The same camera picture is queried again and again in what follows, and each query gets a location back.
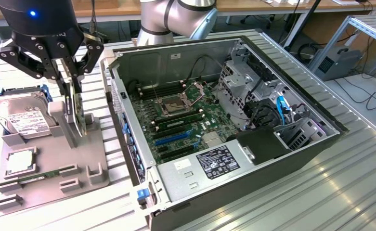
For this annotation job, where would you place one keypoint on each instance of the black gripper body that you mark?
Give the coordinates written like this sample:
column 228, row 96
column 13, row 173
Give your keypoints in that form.
column 40, row 21

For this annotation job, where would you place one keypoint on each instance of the graphics card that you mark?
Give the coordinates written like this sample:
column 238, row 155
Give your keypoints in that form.
column 74, row 113

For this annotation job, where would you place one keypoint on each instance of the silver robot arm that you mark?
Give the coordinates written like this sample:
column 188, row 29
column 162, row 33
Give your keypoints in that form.
column 161, row 19

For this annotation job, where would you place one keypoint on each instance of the silver hard disk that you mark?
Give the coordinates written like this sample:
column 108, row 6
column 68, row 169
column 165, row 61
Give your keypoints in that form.
column 13, row 108

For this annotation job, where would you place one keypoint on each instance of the RAM slot white clips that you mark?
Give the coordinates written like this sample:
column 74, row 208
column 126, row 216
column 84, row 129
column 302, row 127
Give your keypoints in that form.
column 162, row 91
column 160, row 85
column 177, row 117

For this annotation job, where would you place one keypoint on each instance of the RAM slot black clips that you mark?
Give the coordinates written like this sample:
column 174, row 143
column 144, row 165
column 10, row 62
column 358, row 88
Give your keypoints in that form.
column 189, row 111
column 178, row 119
column 150, row 96
column 161, row 88

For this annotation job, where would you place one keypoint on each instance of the thin locking lever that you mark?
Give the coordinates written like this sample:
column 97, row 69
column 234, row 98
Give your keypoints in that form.
column 154, row 93

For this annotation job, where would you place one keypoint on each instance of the CPU socket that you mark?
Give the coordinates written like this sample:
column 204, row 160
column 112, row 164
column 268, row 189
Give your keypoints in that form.
column 170, row 104

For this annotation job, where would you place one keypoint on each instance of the blue expansion slot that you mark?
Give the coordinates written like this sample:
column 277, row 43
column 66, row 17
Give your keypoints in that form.
column 170, row 140

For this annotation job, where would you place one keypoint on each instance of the square CPU chip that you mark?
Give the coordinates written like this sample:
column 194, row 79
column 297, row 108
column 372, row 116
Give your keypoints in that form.
column 20, row 162

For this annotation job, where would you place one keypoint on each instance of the silver metal drive cage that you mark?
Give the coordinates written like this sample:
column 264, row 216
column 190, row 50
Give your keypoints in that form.
column 238, row 79

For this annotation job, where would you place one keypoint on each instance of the short black expansion slot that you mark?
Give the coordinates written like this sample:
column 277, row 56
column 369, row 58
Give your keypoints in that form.
column 162, row 148

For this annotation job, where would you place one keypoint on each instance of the green motherboard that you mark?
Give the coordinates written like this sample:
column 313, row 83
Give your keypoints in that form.
column 217, row 118

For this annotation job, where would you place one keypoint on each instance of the grey parts rack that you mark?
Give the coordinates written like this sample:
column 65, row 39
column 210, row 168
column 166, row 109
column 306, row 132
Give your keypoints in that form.
column 52, row 168

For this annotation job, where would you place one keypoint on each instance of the silver chipset heatsink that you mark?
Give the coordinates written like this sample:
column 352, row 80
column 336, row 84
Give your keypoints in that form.
column 210, row 140

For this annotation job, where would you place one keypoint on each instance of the black office chair base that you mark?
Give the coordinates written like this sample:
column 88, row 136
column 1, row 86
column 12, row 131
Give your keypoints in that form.
column 264, row 18

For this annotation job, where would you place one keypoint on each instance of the silver power supply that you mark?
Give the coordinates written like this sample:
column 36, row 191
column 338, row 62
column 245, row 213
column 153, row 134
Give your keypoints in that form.
column 186, row 178

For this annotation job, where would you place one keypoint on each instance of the blue case latch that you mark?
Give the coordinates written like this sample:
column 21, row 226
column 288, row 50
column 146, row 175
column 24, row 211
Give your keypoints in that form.
column 141, row 195

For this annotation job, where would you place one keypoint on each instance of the small white box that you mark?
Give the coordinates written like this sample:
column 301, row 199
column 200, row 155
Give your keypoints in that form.
column 298, row 2

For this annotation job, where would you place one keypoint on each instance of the black plastic shroud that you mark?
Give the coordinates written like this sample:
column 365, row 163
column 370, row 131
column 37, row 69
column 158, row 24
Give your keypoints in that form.
column 261, row 144

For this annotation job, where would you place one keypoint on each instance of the black pole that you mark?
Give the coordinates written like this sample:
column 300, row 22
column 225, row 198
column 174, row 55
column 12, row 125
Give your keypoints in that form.
column 313, row 7

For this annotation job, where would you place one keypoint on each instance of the perforated metal disk bay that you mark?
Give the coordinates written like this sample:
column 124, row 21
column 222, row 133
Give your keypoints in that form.
column 300, row 137

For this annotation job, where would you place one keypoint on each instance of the grey computer tower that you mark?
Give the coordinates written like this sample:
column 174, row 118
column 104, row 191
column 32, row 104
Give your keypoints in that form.
column 338, row 62

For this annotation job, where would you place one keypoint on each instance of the open black PC case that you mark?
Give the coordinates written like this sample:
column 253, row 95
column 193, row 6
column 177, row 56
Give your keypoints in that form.
column 286, row 173

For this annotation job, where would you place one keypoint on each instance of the wooden desk white frame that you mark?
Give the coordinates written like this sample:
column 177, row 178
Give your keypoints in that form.
column 334, row 7
column 116, row 9

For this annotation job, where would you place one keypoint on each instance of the aluminium frame table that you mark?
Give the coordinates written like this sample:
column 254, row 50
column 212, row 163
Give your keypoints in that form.
column 372, row 22

